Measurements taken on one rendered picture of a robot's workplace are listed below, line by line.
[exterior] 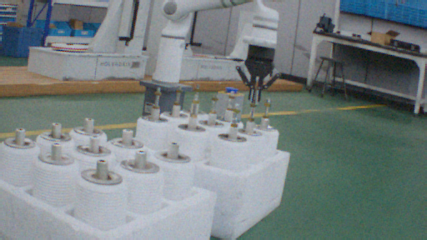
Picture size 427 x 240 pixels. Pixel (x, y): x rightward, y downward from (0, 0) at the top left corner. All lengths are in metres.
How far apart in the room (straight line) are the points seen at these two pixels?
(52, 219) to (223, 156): 0.58
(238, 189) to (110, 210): 0.50
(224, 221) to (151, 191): 0.40
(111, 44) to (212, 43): 4.32
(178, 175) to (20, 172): 0.33
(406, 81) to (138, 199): 5.77
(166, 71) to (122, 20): 2.02
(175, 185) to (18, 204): 0.34
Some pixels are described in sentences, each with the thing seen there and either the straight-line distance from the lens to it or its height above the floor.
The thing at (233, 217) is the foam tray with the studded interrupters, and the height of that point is 0.07.
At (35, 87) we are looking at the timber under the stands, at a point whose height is 0.05.
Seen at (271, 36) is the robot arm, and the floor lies 0.53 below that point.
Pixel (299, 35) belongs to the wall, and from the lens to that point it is 7.13.
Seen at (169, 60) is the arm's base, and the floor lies 0.39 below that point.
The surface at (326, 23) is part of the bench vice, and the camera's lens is 6.04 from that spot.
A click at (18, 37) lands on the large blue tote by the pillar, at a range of 5.71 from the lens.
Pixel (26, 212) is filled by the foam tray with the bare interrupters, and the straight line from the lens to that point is 0.90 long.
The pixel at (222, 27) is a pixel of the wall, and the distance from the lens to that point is 7.87.
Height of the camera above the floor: 0.51
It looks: 10 degrees down
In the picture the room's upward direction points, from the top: 8 degrees clockwise
